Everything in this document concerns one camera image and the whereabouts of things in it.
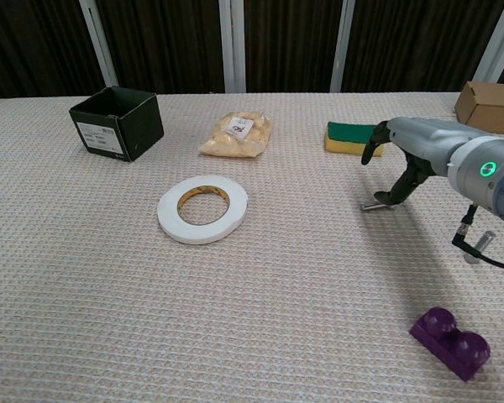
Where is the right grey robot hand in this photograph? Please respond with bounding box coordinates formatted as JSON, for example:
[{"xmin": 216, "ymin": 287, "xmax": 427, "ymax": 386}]
[{"xmin": 360, "ymin": 117, "xmax": 474, "ymax": 209}]

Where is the purple two-stud toy block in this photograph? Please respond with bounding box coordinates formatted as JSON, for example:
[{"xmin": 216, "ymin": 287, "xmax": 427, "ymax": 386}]
[{"xmin": 408, "ymin": 306, "xmax": 491, "ymax": 383}]

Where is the brown cardboard box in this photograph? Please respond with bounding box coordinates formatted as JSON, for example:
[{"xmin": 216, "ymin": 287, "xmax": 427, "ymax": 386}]
[{"xmin": 454, "ymin": 81, "xmax": 504, "ymax": 136}]

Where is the yellow sponge with green pad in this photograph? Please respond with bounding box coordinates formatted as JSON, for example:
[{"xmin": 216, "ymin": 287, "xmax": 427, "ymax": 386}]
[{"xmin": 323, "ymin": 121, "xmax": 386, "ymax": 158}]

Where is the clear bag of yellow snacks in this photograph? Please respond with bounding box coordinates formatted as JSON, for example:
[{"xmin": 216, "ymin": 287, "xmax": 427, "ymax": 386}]
[{"xmin": 198, "ymin": 111, "xmax": 275, "ymax": 160}]

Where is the white double-sided tape roll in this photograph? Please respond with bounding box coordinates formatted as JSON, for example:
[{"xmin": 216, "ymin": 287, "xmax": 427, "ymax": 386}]
[{"xmin": 156, "ymin": 174, "xmax": 249, "ymax": 245}]

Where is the dark pleated curtain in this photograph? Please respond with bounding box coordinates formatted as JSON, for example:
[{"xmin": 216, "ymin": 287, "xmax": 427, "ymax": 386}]
[{"xmin": 0, "ymin": 0, "xmax": 504, "ymax": 101}]

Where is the dark green open box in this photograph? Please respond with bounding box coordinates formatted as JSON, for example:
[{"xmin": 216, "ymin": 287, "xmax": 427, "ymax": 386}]
[{"xmin": 68, "ymin": 86, "xmax": 165, "ymax": 163}]

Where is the beige woven tablecloth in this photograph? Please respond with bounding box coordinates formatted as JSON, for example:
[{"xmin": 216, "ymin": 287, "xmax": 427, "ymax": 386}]
[{"xmin": 0, "ymin": 91, "xmax": 504, "ymax": 403}]

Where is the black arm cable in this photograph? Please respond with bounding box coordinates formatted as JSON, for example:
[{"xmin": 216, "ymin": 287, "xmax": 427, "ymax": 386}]
[{"xmin": 451, "ymin": 203, "xmax": 504, "ymax": 271}]

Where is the white frame post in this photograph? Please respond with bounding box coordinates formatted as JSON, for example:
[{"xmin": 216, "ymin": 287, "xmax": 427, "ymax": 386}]
[
  {"xmin": 218, "ymin": 0, "xmax": 247, "ymax": 94},
  {"xmin": 473, "ymin": 0, "xmax": 504, "ymax": 84},
  {"xmin": 329, "ymin": 0, "xmax": 356, "ymax": 93},
  {"xmin": 78, "ymin": 0, "xmax": 119, "ymax": 88}
]

